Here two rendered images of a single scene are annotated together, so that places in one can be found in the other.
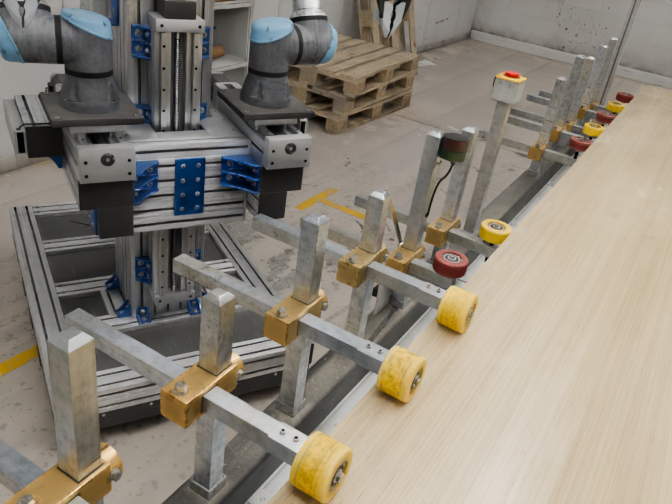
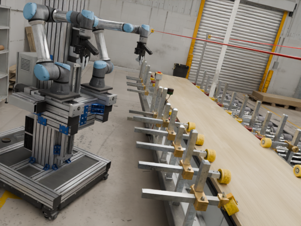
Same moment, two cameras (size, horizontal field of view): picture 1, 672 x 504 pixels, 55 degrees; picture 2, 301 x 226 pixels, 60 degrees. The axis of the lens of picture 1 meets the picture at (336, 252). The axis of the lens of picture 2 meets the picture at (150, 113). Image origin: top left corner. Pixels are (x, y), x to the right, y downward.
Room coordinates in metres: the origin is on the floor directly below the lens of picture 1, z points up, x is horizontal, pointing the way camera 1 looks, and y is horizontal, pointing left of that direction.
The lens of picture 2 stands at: (-0.37, 1.26, 1.63)
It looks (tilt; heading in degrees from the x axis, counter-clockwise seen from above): 17 degrees down; 324
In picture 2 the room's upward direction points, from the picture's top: 12 degrees clockwise
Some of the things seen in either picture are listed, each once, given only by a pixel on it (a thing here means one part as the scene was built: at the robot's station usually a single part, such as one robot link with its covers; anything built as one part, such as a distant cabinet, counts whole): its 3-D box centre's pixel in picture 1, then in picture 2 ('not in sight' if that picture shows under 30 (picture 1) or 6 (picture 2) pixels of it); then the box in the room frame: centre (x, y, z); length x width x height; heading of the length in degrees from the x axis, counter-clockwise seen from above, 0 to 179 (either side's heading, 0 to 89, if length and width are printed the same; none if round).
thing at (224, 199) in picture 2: not in sight; (227, 201); (0.22, 0.27, 0.95); 0.10 x 0.04 x 0.10; 63
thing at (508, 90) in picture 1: (508, 89); (158, 76); (1.89, -0.41, 1.18); 0.07 x 0.07 x 0.08; 63
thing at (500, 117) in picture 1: (485, 171); (153, 98); (1.89, -0.42, 0.93); 0.05 x 0.04 x 0.45; 153
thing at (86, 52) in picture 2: not in sight; (83, 45); (1.28, 0.68, 1.46); 0.09 x 0.08 x 0.12; 33
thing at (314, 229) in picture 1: (301, 328); (168, 138); (0.99, 0.04, 0.90); 0.03 x 0.03 x 0.48; 63
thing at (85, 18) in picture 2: not in sight; (86, 19); (1.28, 0.67, 1.62); 0.09 x 0.08 x 0.11; 26
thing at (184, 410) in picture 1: (204, 385); (176, 149); (0.75, 0.17, 0.95); 0.13 x 0.06 x 0.05; 153
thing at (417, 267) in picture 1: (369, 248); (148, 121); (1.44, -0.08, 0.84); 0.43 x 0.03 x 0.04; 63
